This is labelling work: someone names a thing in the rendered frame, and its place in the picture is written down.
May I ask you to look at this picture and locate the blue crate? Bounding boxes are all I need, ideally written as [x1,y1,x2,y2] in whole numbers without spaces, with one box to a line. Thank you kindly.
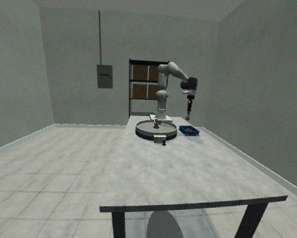
[179,125,199,136]

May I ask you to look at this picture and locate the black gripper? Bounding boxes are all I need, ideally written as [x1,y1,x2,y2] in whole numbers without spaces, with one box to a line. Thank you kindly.
[187,95,195,117]

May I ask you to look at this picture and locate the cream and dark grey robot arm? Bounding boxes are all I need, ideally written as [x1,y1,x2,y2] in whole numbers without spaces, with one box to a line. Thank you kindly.
[154,62,198,119]

